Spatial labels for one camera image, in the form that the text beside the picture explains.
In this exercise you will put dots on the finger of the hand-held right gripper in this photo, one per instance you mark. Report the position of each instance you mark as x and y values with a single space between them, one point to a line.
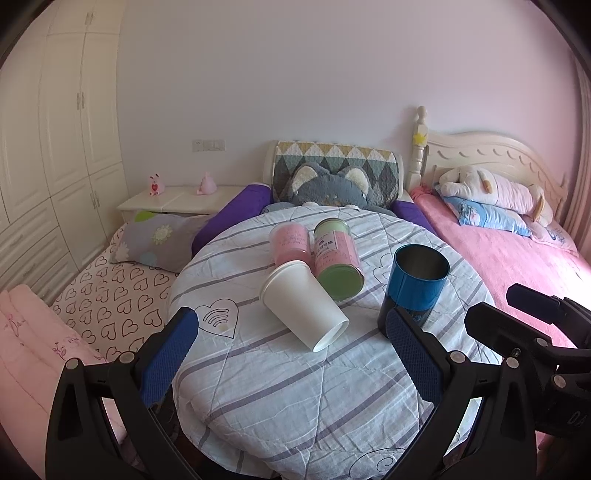
496 330
540 304

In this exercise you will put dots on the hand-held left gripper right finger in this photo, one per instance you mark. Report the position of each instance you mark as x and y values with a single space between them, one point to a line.
413 355

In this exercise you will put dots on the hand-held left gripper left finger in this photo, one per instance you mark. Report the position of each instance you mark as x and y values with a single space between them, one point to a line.
168 355

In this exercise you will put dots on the white paper cup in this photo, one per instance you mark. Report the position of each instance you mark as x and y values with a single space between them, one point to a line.
300 300

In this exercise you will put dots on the translucent pink cup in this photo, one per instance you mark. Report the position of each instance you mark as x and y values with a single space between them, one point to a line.
290 242

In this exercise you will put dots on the blue tin can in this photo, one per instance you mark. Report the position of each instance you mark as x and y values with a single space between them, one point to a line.
411 290

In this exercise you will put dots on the pink bed sheet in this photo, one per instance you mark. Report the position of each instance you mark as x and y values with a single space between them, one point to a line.
485 263

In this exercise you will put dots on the white printed pillow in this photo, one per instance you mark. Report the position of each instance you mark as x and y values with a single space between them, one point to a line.
556 237

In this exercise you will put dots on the heart print bed sheet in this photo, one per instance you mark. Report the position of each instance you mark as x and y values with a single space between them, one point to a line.
106 304

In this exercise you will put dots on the blue cartoon pillow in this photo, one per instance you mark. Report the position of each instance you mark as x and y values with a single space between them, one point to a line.
485 214

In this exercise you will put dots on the round table striped cloth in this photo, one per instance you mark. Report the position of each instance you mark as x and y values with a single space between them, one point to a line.
277 392

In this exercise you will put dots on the grey flowered pillow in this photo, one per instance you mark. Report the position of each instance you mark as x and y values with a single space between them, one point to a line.
157 240

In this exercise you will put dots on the white and pink plush dog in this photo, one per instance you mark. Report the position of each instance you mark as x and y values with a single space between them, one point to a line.
489 189

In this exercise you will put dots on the pink curtain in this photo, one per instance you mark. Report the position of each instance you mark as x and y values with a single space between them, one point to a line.
582 184

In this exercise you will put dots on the pink and green tin canister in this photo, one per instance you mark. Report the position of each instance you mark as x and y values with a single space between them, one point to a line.
334 254

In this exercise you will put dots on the folded pink blanket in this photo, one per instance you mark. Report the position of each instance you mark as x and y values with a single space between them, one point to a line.
27 350

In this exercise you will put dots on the purple bed bumper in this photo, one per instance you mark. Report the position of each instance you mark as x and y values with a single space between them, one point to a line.
411 212
231 207

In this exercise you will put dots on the white nightstand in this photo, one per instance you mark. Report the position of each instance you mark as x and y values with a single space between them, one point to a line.
184 198

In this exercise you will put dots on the white carved bed headboard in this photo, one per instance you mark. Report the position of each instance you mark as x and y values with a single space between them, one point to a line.
485 152

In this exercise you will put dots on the pink rabbit toy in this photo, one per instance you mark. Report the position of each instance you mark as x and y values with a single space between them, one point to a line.
156 184

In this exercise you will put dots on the pink round toy figure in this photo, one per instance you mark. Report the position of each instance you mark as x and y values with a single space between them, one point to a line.
207 185

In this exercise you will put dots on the grey plush cat cushion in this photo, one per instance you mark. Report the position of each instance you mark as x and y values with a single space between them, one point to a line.
323 189

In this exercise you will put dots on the yellow star sticker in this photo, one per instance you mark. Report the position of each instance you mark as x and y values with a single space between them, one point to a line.
419 138

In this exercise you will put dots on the quilted patterned chair back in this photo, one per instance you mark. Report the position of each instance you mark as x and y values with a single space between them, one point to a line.
267 166

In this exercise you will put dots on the triangle pattern quilted cover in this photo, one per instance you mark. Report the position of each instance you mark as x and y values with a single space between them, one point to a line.
332 154

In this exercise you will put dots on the white wardrobe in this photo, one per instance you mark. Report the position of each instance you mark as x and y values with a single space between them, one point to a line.
69 138

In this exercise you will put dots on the wall switch panel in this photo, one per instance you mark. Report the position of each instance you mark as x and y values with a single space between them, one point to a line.
207 145

